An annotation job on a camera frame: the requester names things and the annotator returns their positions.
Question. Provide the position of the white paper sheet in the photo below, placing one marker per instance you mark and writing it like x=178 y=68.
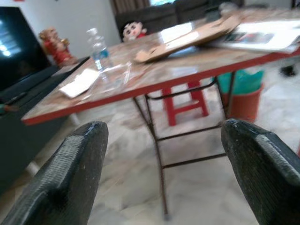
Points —
x=79 y=83

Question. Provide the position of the red plastic stool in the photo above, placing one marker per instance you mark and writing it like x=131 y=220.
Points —
x=173 y=110

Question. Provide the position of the white printed newspaper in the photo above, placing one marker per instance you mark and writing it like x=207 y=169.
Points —
x=257 y=35

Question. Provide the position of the clear plastic bag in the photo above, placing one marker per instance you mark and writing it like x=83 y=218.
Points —
x=114 y=77

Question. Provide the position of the orange rubbish bin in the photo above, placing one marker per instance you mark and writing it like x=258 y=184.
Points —
x=243 y=105

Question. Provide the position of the brown curtain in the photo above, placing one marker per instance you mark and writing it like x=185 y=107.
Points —
x=122 y=4

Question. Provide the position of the cartoon boy plush doll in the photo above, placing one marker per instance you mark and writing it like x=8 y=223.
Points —
x=131 y=30

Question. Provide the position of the clear plastic water bottle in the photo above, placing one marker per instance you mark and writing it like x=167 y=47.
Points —
x=98 y=47

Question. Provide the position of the brown cardboard box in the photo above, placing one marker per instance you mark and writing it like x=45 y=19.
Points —
x=199 y=35

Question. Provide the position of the black television screen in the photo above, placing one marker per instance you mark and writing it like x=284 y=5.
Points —
x=16 y=47

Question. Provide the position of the red and gold figurine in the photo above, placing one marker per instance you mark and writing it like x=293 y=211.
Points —
x=56 y=49

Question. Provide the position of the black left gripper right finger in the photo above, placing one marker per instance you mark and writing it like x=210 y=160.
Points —
x=264 y=178

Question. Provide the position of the green bin liner bag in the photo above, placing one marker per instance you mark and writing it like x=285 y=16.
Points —
x=246 y=80

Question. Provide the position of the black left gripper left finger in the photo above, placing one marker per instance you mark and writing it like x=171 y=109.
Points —
x=63 y=178

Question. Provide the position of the red-edged folding table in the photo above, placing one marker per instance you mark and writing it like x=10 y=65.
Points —
x=187 y=70

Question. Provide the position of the dark grey low cabinet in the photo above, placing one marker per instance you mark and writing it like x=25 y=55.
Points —
x=18 y=131

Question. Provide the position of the dark grey sofa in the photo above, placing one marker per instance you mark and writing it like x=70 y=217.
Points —
x=152 y=16

